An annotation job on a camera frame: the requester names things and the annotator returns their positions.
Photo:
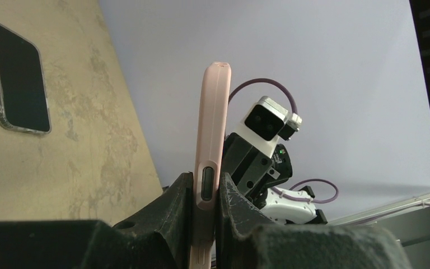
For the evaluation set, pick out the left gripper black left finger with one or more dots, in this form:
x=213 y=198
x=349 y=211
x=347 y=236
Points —
x=157 y=236

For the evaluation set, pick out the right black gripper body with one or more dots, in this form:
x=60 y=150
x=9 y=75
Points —
x=252 y=171

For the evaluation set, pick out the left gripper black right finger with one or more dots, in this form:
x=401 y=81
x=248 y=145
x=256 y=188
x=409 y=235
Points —
x=246 y=238

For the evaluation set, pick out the pink phone case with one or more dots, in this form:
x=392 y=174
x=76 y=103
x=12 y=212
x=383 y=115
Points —
x=213 y=105

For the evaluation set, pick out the phone in clear case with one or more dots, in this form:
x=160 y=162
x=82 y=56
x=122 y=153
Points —
x=23 y=99

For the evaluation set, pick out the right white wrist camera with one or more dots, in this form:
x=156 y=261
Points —
x=267 y=122

